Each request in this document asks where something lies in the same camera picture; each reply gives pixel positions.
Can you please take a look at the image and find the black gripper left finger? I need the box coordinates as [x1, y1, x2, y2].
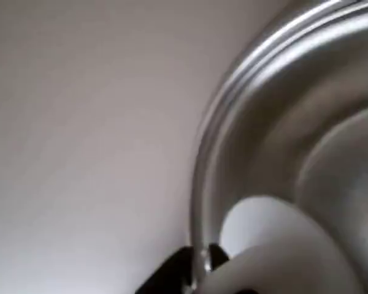
[134, 244, 200, 294]

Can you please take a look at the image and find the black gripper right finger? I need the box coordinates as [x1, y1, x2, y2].
[208, 243, 231, 273]

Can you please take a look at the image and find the glass lid with white knob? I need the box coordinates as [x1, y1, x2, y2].
[188, 0, 368, 294]

